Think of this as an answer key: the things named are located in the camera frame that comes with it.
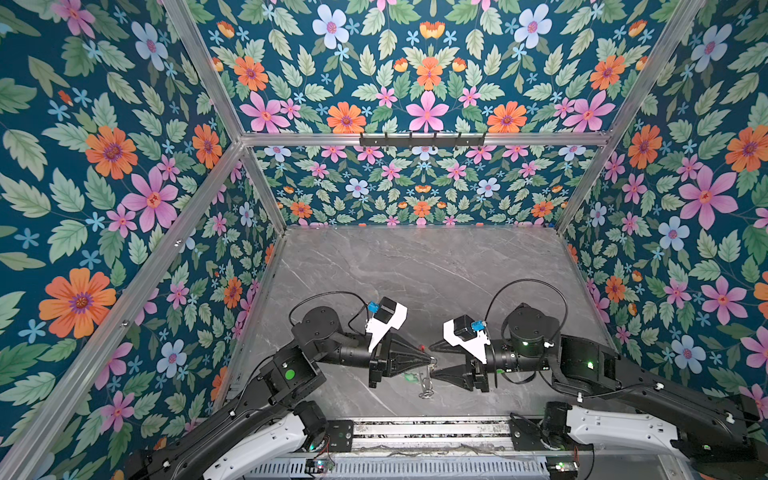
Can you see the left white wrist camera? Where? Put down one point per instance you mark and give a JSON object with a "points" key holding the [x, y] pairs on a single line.
{"points": [[387, 314]]}

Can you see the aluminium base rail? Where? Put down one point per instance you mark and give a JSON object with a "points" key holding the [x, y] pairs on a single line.
{"points": [[463, 448]]}

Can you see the metal keyring with red handle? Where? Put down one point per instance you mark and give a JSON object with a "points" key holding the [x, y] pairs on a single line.
{"points": [[425, 377]]}

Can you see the small circuit board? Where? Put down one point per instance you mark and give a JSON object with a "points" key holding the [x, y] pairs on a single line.
{"points": [[562, 469], [315, 467]]}

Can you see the left small circuit board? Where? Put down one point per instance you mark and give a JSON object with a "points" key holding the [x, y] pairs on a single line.
{"points": [[315, 467]]}

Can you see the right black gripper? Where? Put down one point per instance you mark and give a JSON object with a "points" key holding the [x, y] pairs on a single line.
{"points": [[461, 377]]}

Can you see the right small circuit board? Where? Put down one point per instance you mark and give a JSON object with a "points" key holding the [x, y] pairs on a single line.
{"points": [[562, 469]]}

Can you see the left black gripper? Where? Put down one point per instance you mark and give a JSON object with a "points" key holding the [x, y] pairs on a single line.
{"points": [[397, 354]]}

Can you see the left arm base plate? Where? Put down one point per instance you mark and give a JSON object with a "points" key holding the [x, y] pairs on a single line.
{"points": [[338, 437]]}

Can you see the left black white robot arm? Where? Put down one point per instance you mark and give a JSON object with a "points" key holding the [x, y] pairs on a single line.
{"points": [[273, 415]]}

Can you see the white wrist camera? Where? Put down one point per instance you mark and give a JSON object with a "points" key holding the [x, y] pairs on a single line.
{"points": [[387, 314], [468, 334]]}

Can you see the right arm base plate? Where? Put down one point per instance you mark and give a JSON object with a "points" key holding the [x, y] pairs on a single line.
{"points": [[551, 432]]}

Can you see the black hook rail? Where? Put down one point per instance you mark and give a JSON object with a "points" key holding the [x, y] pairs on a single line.
{"points": [[408, 140]]}

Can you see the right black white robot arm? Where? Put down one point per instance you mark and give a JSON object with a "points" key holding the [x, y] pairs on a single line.
{"points": [[714, 433]]}

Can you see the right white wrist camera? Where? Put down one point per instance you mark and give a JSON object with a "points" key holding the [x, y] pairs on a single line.
{"points": [[468, 334]]}

